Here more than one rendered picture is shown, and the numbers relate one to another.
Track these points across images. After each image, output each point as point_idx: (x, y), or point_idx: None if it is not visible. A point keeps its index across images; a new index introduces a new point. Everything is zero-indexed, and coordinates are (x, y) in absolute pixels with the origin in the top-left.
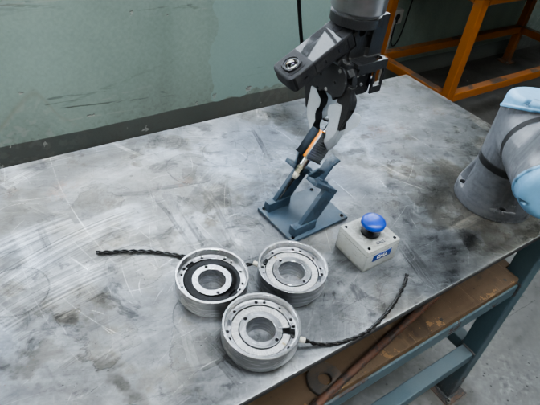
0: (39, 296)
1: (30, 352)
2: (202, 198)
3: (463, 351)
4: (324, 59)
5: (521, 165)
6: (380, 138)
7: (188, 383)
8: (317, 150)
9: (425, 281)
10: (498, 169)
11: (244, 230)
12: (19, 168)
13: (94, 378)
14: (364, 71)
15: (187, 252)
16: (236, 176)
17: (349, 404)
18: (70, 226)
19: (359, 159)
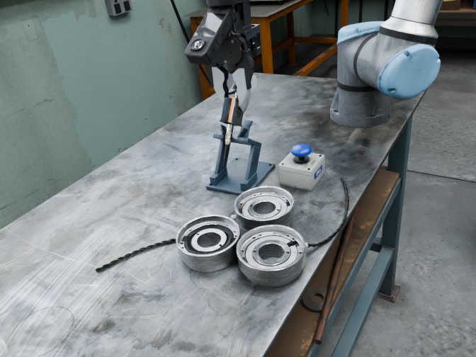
0: (67, 323)
1: None
2: (157, 199)
3: (385, 251)
4: (219, 32)
5: (377, 67)
6: (260, 112)
7: (240, 318)
8: (236, 114)
9: (357, 177)
10: (358, 88)
11: (206, 204)
12: None
13: (160, 354)
14: (248, 36)
15: (172, 237)
16: (173, 175)
17: (326, 340)
18: (58, 264)
19: (256, 129)
